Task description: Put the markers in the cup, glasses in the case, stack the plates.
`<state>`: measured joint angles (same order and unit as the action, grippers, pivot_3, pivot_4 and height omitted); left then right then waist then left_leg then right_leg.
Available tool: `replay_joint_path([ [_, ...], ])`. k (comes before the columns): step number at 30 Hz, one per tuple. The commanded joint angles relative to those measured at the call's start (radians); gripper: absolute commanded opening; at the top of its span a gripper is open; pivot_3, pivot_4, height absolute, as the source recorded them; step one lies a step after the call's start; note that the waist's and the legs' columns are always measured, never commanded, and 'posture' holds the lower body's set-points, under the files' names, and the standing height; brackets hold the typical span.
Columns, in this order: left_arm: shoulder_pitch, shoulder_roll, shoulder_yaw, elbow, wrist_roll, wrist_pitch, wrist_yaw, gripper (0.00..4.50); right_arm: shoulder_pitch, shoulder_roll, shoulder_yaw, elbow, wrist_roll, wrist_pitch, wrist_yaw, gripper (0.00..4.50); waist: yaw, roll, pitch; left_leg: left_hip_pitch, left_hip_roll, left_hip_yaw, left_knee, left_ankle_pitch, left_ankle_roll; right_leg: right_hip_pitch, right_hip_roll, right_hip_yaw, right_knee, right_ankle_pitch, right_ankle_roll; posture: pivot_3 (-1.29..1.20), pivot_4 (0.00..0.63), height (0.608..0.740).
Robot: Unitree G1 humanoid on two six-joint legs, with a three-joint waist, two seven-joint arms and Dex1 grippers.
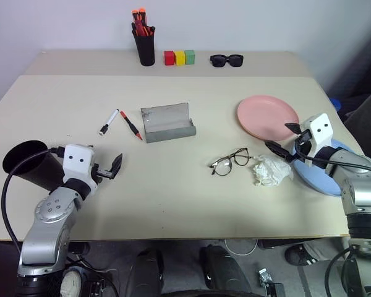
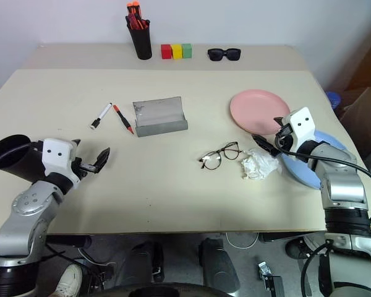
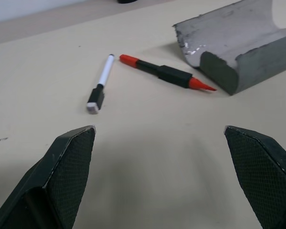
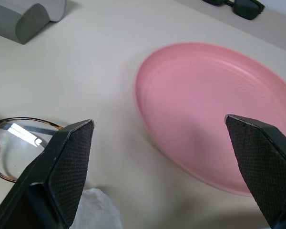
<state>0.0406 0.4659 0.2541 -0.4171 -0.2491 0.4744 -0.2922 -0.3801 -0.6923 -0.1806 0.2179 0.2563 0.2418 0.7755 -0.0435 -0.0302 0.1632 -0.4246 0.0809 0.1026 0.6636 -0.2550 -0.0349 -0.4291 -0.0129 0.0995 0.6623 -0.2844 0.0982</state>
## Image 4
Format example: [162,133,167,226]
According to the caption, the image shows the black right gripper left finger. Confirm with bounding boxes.
[0,118,95,229]

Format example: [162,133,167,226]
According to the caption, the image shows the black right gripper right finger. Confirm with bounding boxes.
[225,114,286,229]

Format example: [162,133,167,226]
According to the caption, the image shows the crumpled white tissue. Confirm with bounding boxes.
[72,187,124,229]

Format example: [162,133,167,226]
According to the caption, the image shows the tortoiseshell round eyeglasses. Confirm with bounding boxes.
[0,116,64,183]

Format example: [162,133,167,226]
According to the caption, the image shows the pink round plate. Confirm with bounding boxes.
[133,42,286,198]

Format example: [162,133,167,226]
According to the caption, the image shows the grey glasses case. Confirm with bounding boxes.
[0,0,67,46]

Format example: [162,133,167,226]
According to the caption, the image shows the black sunglasses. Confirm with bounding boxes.
[202,0,266,21]

